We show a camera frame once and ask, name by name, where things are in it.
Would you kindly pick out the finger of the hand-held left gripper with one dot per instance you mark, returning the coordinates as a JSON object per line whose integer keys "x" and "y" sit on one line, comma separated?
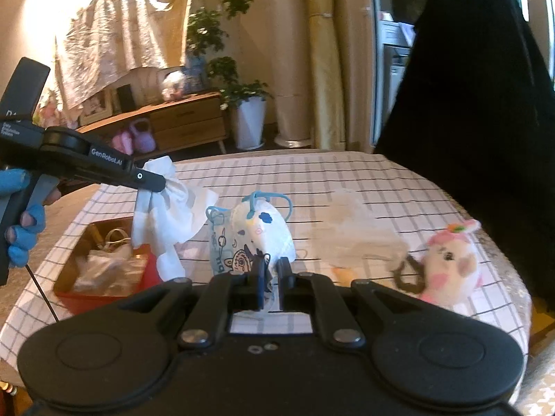
{"x": 149, "y": 179}

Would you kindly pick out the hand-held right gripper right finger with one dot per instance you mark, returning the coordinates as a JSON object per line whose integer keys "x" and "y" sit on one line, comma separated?
{"x": 286, "y": 281}

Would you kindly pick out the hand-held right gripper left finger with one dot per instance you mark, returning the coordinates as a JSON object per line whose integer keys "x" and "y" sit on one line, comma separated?
{"x": 256, "y": 286}

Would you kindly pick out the white tissue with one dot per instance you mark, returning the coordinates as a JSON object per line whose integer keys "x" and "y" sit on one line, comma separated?
{"x": 169, "y": 216}

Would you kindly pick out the printed child face mask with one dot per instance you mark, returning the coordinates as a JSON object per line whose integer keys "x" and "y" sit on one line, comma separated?
{"x": 260, "y": 234}

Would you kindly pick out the yellow plush toy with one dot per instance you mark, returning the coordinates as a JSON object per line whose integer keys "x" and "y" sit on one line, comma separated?
{"x": 342, "y": 276}

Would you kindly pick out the red metal tin box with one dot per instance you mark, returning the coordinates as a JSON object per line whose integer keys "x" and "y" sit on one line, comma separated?
{"x": 69, "y": 294}

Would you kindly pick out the person's left hand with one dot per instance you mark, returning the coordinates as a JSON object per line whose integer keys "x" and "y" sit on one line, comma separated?
{"x": 32, "y": 221}

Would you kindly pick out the purple kettlebell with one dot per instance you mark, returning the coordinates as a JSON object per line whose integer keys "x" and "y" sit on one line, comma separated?
{"x": 143, "y": 138}

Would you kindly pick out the pink doll figure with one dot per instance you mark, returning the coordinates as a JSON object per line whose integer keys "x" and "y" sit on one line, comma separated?
{"x": 50, "y": 112}

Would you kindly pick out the wooden media cabinet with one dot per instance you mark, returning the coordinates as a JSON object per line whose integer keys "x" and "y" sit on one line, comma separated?
{"x": 190, "y": 121}

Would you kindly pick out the black speaker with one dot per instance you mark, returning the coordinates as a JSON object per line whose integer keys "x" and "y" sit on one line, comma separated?
{"x": 125, "y": 97}

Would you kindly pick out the clear plastic bag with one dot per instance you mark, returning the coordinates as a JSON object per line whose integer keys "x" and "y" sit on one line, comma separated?
{"x": 355, "y": 225}

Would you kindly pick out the beige shell cushion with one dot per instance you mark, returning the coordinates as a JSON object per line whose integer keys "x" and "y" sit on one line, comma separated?
{"x": 147, "y": 84}

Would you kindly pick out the plush in plastic bag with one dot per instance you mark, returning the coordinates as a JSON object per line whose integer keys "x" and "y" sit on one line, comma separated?
{"x": 173, "y": 86}

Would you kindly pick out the green plant in white pot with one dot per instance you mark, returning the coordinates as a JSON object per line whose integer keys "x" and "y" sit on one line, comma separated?
{"x": 249, "y": 121}

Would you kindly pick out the pale floral hanging sheet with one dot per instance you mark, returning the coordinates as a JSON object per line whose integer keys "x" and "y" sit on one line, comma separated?
{"x": 108, "y": 43}

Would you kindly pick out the dark brown loop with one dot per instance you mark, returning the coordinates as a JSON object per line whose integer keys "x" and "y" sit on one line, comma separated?
{"x": 407, "y": 275}

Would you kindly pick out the white pink plush toy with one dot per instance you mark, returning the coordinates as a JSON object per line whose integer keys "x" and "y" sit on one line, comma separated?
{"x": 446, "y": 264}

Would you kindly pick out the white standing air conditioner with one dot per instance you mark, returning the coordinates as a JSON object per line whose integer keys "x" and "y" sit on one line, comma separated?
{"x": 286, "y": 73}

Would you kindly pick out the yellow curtain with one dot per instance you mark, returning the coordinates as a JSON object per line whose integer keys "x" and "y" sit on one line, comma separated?
{"x": 323, "y": 73}

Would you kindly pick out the beige curtain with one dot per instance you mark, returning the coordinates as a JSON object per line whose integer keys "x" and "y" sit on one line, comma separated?
{"x": 355, "y": 73}

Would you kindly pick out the black draped cloth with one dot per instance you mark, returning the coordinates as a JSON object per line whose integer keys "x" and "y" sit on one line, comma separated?
{"x": 477, "y": 117}

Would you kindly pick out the houndstooth cushion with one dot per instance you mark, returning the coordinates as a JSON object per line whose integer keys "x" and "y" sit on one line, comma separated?
{"x": 537, "y": 401}

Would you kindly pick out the large window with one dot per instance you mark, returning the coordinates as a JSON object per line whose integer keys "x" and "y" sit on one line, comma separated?
{"x": 540, "y": 43}

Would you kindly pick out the wooden photo frame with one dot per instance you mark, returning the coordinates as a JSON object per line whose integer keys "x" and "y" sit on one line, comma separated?
{"x": 96, "y": 107}

